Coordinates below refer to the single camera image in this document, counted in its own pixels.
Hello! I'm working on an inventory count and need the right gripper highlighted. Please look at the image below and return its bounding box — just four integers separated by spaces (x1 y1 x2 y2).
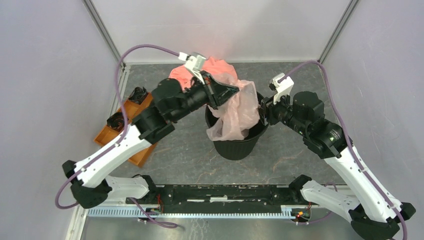
253 87 309 136

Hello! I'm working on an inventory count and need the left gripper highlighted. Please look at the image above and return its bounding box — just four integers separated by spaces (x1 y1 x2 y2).
170 71 240 123

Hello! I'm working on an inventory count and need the pink plastic trash bag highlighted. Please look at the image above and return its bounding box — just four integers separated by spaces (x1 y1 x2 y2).
206 73 260 141

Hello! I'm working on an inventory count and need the black trash bin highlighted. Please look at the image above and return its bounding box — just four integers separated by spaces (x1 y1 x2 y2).
204 106 269 161

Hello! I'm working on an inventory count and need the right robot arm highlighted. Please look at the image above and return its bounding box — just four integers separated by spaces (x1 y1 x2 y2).
259 91 416 240

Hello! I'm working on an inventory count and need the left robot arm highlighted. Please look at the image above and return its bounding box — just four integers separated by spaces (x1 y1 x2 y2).
62 71 240 209

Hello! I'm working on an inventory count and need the salmon pink cloth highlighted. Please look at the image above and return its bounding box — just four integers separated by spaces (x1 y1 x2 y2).
168 56 238 90

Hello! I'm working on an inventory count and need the dark rolled sock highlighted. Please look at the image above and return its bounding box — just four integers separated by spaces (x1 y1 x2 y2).
106 112 125 132
128 86 148 105

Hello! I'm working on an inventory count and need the orange compartment tray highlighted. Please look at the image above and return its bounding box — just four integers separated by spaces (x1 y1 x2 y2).
93 92 157 168

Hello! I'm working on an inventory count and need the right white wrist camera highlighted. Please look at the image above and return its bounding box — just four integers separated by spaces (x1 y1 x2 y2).
269 72 294 105

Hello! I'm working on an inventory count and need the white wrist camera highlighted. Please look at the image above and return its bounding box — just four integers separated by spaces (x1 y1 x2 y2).
178 52 207 85
269 72 294 105

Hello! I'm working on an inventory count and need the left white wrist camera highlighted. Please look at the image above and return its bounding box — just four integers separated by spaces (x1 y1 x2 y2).
178 52 207 85

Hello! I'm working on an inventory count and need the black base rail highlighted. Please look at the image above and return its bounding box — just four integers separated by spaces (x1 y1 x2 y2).
125 176 317 220

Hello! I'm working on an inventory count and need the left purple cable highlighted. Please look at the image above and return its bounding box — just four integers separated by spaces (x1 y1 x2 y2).
54 44 181 210

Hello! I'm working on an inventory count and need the purple cable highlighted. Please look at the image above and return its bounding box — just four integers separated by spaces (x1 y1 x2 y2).
54 44 181 210
278 59 408 240

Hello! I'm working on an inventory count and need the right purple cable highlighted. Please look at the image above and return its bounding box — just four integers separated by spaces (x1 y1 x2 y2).
278 59 408 240

